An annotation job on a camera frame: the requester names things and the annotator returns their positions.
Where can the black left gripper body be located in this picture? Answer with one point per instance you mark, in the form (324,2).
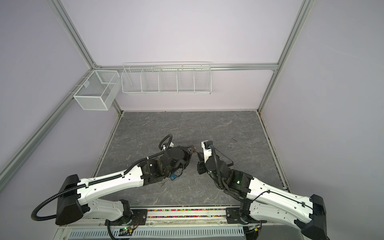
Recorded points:
(186,158)

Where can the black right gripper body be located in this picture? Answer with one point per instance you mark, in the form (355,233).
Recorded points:
(202,169)

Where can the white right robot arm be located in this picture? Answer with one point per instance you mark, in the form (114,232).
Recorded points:
(261,202)

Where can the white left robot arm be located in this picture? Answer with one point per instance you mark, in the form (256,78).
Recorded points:
(80,199)

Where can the white mesh box basket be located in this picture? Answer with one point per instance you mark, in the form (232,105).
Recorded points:
(99,90)

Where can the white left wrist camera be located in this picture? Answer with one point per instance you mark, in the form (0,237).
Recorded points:
(166,146)

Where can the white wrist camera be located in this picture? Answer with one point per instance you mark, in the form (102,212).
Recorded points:
(207,149)
(166,146)

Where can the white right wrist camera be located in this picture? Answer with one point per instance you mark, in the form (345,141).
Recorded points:
(207,149)

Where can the white wire shelf basket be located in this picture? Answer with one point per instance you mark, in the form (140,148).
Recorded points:
(167,78)

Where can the white vented cable duct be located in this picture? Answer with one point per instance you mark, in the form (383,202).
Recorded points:
(157,233)

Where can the aluminium frame corner post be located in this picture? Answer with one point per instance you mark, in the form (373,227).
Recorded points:
(69,27)

